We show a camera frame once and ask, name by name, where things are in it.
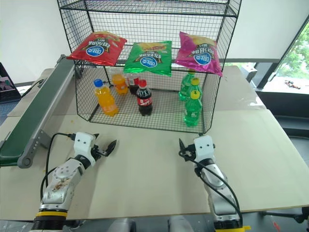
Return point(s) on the black stand leg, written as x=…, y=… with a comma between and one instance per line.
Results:
x=285, y=215

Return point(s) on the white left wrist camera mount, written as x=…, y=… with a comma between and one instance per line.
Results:
x=83, y=145

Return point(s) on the green potato chip bag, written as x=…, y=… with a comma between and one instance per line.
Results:
x=148, y=59

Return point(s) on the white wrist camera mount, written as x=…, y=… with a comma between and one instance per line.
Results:
x=204, y=147
x=83, y=145

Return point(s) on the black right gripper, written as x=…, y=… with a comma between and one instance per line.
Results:
x=191, y=150

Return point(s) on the black low cabinet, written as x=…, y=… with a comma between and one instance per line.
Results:
x=285, y=106

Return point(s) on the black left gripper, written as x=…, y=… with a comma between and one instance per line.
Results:
x=97, y=152

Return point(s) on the green soda bottle yellow cap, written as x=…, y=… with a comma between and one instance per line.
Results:
x=192, y=111
x=185, y=85
x=196, y=85

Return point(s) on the black laptop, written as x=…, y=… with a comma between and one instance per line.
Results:
x=8, y=84

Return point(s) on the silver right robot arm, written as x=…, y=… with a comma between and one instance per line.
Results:
x=217, y=191

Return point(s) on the cola bottle red cap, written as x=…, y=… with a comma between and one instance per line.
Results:
x=132, y=85
x=144, y=100

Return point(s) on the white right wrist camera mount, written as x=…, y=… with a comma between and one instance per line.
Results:
x=204, y=147

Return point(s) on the small colourful clutter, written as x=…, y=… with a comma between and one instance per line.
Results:
x=292, y=84

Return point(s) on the orange soda bottle blue cap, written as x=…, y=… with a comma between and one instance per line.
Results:
x=106, y=100

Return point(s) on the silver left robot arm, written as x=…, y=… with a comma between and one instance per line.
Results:
x=60, y=181

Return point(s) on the red potato chip bag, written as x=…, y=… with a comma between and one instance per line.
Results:
x=96, y=49

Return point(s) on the magenta potato chip bag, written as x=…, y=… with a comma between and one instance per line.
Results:
x=199, y=55

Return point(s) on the green conveyor belt grey frame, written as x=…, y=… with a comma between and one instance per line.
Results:
x=36, y=108

